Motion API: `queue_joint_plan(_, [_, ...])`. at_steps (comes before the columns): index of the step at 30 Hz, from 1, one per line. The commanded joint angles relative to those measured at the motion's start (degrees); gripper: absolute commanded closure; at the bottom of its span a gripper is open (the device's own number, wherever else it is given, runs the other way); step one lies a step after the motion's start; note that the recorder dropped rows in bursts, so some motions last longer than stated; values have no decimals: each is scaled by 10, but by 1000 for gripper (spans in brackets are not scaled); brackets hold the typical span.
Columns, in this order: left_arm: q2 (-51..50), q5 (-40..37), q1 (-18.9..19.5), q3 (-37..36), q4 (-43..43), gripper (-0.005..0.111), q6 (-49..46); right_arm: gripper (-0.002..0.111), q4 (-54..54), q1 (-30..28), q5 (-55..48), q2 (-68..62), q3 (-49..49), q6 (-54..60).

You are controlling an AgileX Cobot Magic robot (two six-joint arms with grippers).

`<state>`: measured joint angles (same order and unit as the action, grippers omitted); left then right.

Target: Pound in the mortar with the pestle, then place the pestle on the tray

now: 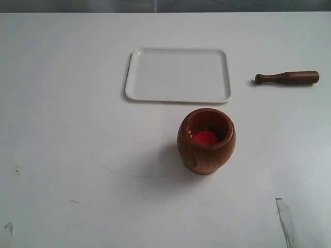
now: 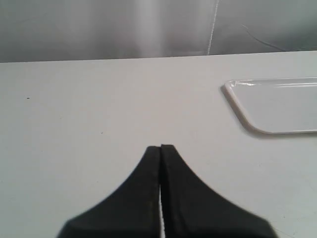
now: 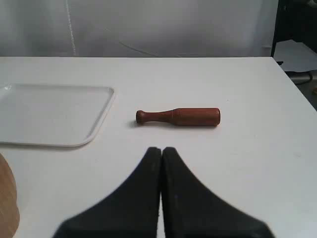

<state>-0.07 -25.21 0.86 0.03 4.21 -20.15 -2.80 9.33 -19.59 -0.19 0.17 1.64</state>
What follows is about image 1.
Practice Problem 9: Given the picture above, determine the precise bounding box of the brown wooden pestle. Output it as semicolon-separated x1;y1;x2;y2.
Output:
254;71;320;85

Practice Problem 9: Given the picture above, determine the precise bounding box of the dark red rounded object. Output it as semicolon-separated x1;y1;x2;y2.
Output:
193;130;220;146

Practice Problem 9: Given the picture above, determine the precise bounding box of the brown wooden mortar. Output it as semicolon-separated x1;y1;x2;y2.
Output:
177;108;236;175

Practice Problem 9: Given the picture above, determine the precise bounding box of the white rectangular tray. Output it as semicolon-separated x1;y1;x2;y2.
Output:
124;48;231;104

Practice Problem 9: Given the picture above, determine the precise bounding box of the clear tape strip right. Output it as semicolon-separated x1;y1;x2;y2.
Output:
275;198;297;248

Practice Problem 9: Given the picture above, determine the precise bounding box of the clear tape scrap left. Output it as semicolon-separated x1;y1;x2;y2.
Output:
4;222;15;236

